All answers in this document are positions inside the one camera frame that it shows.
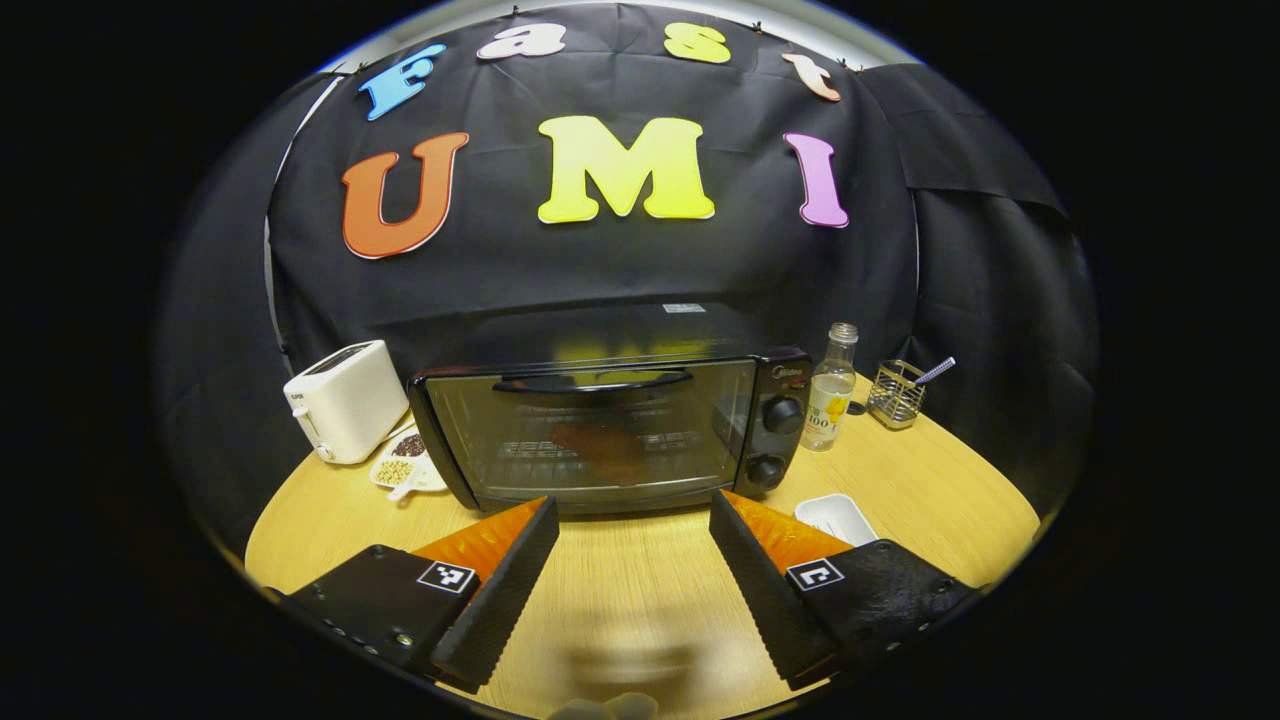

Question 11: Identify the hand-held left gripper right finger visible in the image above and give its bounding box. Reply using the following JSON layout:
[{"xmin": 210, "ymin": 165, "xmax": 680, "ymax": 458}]
[{"xmin": 708, "ymin": 490, "xmax": 986, "ymax": 691}]

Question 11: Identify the white food tray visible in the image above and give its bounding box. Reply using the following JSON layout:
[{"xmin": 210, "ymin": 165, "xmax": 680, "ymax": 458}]
[{"xmin": 794, "ymin": 493, "xmax": 881, "ymax": 547}]

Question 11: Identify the wire utensil holder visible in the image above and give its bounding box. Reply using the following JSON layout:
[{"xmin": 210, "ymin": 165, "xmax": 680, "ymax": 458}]
[{"xmin": 866, "ymin": 359, "xmax": 927, "ymax": 431}]

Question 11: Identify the black electric oven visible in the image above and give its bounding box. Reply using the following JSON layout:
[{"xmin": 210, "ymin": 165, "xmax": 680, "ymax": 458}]
[{"xmin": 408, "ymin": 303, "xmax": 813, "ymax": 517}]

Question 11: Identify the divided white dish of beans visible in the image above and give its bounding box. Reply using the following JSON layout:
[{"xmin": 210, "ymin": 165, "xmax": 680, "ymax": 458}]
[{"xmin": 369, "ymin": 425, "xmax": 449, "ymax": 501}]

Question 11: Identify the glass bottle yellow label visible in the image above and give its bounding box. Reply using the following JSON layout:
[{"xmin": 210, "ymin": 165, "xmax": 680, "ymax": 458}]
[{"xmin": 800, "ymin": 322, "xmax": 859, "ymax": 453}]

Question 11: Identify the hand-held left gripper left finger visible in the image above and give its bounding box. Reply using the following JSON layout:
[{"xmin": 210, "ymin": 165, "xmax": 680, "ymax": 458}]
[{"xmin": 270, "ymin": 496, "xmax": 561, "ymax": 693}]

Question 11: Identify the black backdrop cloth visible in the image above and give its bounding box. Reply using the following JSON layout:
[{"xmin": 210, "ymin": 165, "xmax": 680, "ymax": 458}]
[{"xmin": 160, "ymin": 5, "xmax": 1096, "ymax": 521}]

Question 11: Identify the white toaster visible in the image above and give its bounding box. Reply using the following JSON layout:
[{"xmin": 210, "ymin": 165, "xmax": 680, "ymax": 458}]
[{"xmin": 283, "ymin": 340, "xmax": 411, "ymax": 465}]

